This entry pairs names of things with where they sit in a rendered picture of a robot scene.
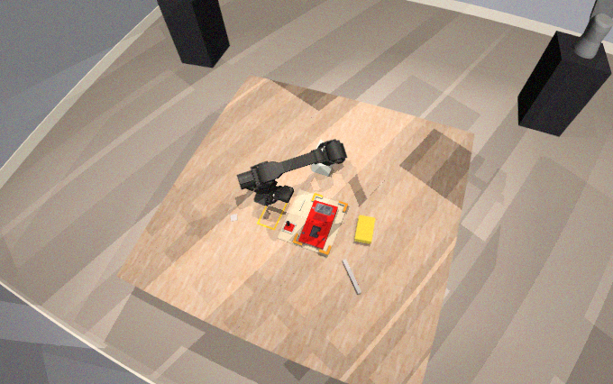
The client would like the yellow block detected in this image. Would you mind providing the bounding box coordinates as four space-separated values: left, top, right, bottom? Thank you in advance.
355 215 375 243

